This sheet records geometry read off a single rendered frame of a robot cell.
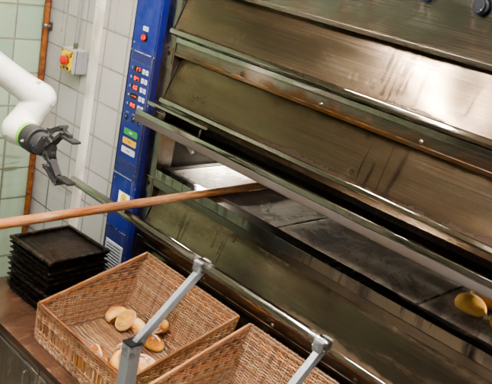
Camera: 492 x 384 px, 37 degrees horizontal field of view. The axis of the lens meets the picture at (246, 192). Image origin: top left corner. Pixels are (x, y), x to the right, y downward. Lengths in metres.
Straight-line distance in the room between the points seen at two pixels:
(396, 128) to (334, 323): 0.65
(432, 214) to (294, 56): 0.68
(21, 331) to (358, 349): 1.26
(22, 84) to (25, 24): 0.95
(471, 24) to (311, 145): 0.62
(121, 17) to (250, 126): 0.84
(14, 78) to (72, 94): 0.83
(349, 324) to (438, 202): 0.51
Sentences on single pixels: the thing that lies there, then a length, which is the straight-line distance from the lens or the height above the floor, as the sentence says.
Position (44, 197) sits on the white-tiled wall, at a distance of 3.64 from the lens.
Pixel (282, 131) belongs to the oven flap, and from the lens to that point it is 2.42.
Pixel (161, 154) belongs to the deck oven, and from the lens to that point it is 2.91.
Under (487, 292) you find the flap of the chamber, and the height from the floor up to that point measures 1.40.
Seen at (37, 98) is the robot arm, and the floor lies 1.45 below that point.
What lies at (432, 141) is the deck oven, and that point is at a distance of 2.10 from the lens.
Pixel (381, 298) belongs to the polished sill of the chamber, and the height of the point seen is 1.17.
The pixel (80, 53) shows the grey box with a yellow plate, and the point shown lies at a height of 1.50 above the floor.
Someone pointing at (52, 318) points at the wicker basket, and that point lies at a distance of 2.71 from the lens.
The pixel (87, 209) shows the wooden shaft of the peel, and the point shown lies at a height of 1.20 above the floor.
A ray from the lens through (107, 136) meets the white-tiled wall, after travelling 3.16.
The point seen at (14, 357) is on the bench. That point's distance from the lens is 2.91.
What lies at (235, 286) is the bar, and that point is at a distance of 2.11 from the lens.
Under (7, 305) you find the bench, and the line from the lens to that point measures 3.06.
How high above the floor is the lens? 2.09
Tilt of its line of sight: 19 degrees down
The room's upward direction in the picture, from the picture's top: 12 degrees clockwise
